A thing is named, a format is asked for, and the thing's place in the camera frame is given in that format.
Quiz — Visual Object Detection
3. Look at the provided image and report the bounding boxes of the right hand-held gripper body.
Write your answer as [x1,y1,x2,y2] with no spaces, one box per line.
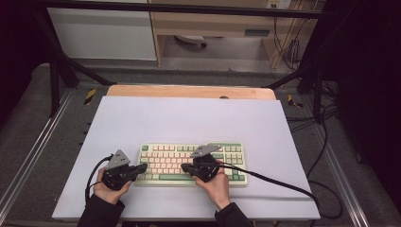
[190,144,222,183]

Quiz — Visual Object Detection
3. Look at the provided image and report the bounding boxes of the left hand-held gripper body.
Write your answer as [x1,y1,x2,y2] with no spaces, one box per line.
[100,149,137,192]

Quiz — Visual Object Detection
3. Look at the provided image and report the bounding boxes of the green and cream keyboard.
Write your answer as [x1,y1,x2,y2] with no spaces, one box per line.
[133,141,249,188]

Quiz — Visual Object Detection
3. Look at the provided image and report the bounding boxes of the person's right hand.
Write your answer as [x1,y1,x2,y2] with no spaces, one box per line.
[192,159,232,211]

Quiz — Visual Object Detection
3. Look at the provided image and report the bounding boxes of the person's left hand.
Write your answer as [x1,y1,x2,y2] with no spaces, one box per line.
[93,167,132,205]

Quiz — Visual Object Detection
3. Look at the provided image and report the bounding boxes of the yellow and black tape strip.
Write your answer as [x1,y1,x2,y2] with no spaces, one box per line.
[83,88,97,106]
[287,94,305,109]

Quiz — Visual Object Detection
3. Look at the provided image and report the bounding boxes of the wooden table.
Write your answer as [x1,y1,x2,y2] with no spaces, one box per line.
[106,84,277,101]

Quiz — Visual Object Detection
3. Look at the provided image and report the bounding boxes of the black metal stand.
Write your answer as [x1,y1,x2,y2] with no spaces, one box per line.
[31,9,117,118]
[266,60,330,124]

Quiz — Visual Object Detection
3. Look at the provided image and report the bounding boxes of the office chair base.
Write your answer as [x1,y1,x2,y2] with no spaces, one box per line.
[174,34,208,49]

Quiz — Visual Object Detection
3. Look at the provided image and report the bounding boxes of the white cabinet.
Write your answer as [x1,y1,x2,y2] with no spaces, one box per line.
[46,0,158,61]

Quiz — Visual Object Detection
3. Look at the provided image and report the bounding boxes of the light wooden desk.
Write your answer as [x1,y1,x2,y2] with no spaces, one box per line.
[148,0,325,69]

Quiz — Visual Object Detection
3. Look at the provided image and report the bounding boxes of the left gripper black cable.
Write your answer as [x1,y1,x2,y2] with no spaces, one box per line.
[84,154,113,206]

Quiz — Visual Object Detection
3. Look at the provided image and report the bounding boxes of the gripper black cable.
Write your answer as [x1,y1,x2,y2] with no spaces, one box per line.
[217,162,343,220]
[84,154,113,206]

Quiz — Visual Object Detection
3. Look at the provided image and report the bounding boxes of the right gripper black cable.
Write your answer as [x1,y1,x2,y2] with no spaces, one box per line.
[217,162,343,220]

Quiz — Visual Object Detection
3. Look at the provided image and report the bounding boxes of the aluminium rail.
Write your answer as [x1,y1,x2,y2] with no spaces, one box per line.
[310,126,371,227]
[0,89,76,216]

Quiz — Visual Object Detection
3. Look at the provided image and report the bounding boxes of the black floor cables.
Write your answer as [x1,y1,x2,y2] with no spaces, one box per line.
[285,103,339,134]

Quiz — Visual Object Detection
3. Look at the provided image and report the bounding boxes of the hanging cable bundle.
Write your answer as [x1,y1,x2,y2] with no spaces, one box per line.
[271,12,305,71]

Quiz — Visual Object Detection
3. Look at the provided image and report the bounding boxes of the black frame crossbar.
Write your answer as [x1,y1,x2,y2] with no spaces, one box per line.
[31,0,330,20]

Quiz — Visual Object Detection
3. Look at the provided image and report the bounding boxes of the white wall socket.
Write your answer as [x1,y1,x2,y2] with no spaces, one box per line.
[266,0,292,9]

